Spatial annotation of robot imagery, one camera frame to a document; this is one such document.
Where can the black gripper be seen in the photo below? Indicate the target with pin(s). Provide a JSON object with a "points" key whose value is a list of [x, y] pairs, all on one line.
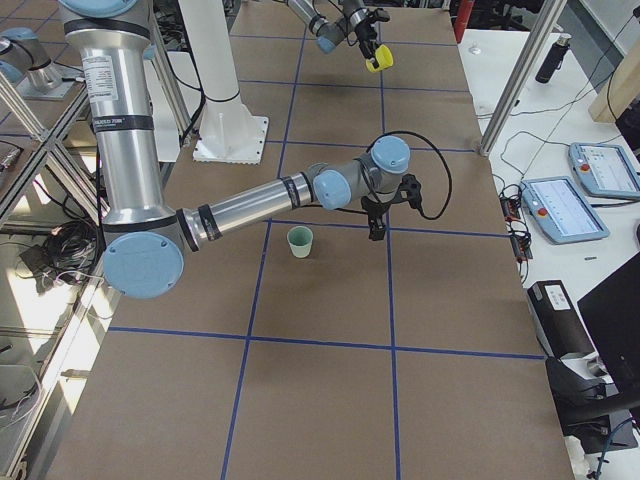
{"points": [[376, 207], [363, 31]]}

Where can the yellow plastic cup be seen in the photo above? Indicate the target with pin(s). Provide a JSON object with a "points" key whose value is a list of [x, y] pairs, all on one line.
{"points": [[383, 59]]}

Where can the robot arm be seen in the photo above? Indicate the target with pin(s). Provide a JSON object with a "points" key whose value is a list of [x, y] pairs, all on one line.
{"points": [[328, 34], [145, 238]]}

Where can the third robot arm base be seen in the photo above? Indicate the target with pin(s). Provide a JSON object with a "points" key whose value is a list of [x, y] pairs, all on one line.
{"points": [[31, 70]]}

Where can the green plastic cup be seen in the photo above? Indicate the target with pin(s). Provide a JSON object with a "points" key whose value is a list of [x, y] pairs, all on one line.
{"points": [[300, 239]]}

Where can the orange black electronics module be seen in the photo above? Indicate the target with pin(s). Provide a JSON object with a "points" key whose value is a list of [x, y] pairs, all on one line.
{"points": [[517, 229]]}

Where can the brown table mat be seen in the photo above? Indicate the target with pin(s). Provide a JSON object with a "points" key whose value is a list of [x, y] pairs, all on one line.
{"points": [[409, 358]]}

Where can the near teach pendant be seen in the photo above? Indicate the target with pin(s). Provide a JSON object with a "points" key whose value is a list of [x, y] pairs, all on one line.
{"points": [[561, 211]]}

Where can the teach pendant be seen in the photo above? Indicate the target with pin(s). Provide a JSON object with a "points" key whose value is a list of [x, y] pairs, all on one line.
{"points": [[604, 170], [561, 211]]}

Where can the black water bottle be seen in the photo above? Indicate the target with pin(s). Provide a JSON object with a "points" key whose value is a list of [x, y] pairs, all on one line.
{"points": [[553, 59]]}

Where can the black box with label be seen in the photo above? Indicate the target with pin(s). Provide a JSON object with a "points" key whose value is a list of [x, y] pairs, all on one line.
{"points": [[558, 326]]}

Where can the far teach pendant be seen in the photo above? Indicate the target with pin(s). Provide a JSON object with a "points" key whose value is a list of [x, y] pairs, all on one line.
{"points": [[604, 170]]}

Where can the black monitor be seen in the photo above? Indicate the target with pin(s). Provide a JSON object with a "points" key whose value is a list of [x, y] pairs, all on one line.
{"points": [[610, 312]]}

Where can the wooden board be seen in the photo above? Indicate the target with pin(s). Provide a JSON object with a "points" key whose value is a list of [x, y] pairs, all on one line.
{"points": [[619, 91]]}

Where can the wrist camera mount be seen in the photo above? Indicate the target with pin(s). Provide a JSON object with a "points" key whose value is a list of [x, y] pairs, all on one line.
{"points": [[410, 190]]}

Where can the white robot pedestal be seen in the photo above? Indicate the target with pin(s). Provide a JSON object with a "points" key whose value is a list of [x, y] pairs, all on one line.
{"points": [[228, 132]]}

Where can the aluminium frame post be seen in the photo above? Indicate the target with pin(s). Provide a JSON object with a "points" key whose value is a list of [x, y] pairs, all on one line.
{"points": [[530, 52]]}

